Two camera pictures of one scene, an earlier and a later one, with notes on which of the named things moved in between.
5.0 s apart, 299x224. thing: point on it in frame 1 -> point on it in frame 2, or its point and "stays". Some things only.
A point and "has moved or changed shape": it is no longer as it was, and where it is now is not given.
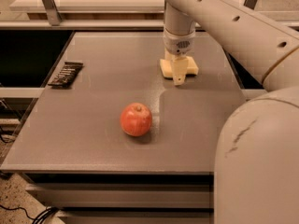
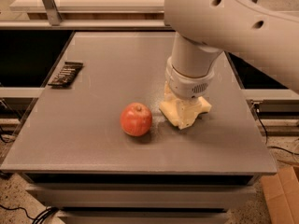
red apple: x=135 y=119 stays
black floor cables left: x=40 y=217 stays
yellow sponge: x=166 y=67 has moved or changed shape
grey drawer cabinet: x=126 y=197 stays
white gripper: x=178 y=43 -> x=186 y=85
